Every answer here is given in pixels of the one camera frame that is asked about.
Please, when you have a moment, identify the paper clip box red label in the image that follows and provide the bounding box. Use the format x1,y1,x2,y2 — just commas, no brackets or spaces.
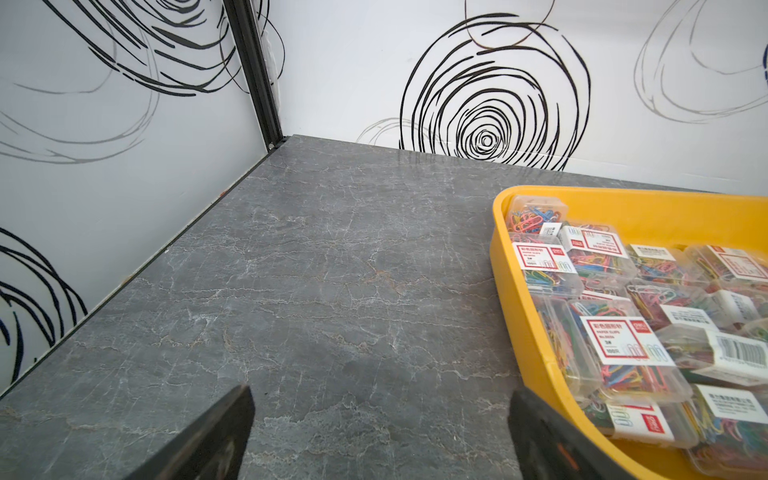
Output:
513,242,584,298

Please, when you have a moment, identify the large front paper clip box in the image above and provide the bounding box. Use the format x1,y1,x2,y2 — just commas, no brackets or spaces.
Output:
567,299,693,405

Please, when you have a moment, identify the paper clip box top corner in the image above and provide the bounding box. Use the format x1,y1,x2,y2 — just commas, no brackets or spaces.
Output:
505,195,568,240

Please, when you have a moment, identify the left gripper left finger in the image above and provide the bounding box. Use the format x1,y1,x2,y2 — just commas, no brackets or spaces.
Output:
127,385,255,479

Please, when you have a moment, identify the yellow plastic storage tray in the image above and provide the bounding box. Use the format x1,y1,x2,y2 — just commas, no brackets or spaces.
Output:
490,185,767,479

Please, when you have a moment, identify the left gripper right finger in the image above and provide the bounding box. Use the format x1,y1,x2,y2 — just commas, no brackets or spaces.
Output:
508,387,632,480

